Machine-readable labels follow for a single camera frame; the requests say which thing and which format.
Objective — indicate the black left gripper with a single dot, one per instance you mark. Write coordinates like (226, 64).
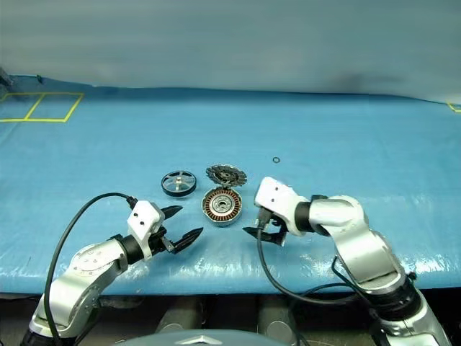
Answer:
(158, 243)

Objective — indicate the blue plastic table cover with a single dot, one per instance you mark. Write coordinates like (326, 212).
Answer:
(324, 137)

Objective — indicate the dark grey clamp object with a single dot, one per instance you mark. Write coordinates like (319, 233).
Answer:
(4, 77)

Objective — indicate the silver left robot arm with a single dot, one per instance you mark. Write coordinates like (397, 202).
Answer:
(86, 274)

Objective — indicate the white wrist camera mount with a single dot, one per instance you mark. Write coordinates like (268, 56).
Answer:
(143, 218)
(277, 194)

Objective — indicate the copper wound motor stator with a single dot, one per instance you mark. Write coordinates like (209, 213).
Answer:
(221, 207)

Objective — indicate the hinged round motor lid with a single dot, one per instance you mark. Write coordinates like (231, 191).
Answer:
(226, 174)

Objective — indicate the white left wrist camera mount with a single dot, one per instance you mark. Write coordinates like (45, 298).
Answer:
(143, 218)

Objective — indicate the spoked silver rotor black rim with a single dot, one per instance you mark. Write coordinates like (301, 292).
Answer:
(179, 180)

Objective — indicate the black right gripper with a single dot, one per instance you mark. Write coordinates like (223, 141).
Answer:
(278, 225)

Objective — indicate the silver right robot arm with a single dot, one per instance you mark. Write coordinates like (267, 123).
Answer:
(363, 245)

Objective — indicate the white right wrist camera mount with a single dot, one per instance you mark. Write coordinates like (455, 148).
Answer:
(277, 194)

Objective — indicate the grey dome with emblem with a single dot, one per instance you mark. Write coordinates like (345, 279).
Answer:
(201, 340)

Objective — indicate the dark rounded grey shape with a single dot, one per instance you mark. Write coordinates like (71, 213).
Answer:
(180, 315)
(276, 320)

